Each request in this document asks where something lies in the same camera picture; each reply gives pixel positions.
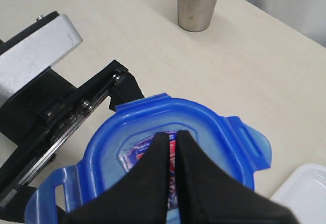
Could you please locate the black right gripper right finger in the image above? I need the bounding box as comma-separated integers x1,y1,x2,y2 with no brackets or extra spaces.
175,130,298,223

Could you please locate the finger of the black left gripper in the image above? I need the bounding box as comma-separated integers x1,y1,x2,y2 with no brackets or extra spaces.
109,72,144,111

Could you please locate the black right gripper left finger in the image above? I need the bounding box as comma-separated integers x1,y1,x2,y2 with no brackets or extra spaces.
62,132,170,223

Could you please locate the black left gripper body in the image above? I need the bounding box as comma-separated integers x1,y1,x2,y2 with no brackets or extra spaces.
1,61,129,208

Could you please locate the blue plastic lid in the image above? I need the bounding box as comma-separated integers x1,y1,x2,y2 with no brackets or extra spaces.
24,93,272,223

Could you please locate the stainless steel tumbler cup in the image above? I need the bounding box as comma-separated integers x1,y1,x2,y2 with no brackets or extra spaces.
177,0,217,32

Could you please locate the white rectangular plastic tray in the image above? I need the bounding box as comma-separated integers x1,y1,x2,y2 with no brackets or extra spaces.
270,163,325,224

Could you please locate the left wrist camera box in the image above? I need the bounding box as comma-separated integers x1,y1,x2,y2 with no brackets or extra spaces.
1,11,83,105

